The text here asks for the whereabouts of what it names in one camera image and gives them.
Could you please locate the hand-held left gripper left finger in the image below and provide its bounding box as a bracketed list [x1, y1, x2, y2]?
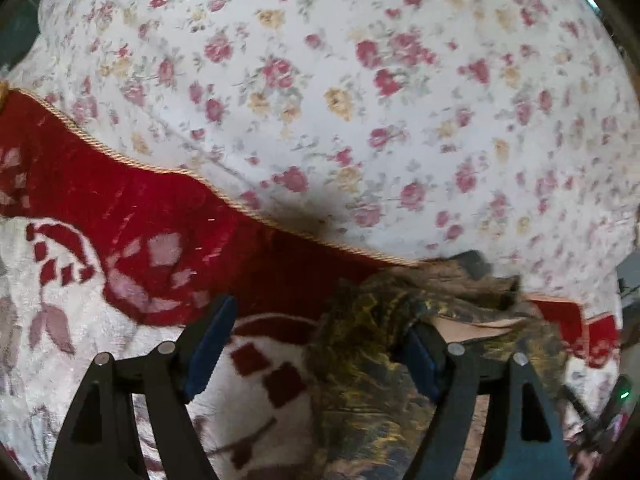
[47, 294, 239, 480]

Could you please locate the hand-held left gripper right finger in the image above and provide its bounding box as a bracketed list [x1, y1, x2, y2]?
[400, 324, 574, 480]

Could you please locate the dark floral patterned garment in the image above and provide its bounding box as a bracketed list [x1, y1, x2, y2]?
[305, 252, 576, 480]

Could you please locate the red and white fleece blanket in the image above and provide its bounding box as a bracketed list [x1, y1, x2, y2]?
[0, 87, 623, 480]

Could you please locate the floral print bed sheet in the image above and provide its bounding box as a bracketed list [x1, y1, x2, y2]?
[10, 0, 637, 306]

